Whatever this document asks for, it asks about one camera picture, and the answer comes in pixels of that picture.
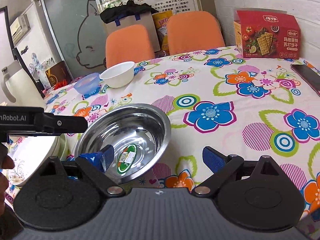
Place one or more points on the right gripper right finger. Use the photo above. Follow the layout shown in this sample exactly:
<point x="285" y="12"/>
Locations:
<point x="223" y="168"/>

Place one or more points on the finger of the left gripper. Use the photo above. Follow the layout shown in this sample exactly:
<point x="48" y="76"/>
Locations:
<point x="53" y="124"/>

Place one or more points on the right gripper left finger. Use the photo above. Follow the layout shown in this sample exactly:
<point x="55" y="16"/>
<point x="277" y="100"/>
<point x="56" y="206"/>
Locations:
<point x="94" y="167"/>

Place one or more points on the translucent blue plastic bowl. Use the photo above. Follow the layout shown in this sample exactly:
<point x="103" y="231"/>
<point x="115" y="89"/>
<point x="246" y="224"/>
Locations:
<point x="87" y="84"/>

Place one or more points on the stainless steel bowl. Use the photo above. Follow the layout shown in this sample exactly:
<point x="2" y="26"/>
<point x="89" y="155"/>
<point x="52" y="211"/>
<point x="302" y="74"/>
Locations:
<point x="139" y="134"/>

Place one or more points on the person's left hand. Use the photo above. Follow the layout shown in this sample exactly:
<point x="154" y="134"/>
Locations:
<point x="6" y="163"/>

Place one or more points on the white kettle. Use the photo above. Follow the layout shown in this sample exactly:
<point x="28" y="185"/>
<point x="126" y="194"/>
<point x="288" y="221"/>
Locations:
<point x="18" y="87"/>

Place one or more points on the white plate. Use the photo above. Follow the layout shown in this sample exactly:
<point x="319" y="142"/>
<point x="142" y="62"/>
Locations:
<point x="29" y="154"/>

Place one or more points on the brown gift bag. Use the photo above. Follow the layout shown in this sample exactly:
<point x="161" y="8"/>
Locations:
<point x="58" y="73"/>

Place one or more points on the floral tablecloth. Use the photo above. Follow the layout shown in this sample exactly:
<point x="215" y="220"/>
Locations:
<point x="216" y="98"/>

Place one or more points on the white ceramic bowl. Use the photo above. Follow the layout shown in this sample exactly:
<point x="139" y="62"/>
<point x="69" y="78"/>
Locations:
<point x="119" y="75"/>

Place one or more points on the white air conditioner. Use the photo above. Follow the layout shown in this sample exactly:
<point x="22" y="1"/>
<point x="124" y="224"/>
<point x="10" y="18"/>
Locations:
<point x="19" y="28"/>

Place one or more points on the left orange chair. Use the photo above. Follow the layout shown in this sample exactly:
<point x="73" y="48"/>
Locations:
<point x="131" y="43"/>

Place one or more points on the orange chair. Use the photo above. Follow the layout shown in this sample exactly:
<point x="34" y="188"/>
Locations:
<point x="131" y="43"/>
<point x="191" y="31"/>

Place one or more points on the black smartphone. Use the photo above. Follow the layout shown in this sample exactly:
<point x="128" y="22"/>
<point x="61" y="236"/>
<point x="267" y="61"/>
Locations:
<point x="308" y="75"/>

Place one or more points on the red cracker box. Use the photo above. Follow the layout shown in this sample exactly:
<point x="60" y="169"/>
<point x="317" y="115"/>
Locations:
<point x="267" y="34"/>

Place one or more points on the right orange chair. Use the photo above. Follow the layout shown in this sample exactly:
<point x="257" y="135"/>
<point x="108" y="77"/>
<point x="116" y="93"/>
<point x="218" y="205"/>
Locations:
<point x="191" y="31"/>

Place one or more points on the yellow snack bag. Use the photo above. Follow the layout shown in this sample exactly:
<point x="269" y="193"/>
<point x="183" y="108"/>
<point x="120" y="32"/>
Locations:
<point x="160" y="20"/>

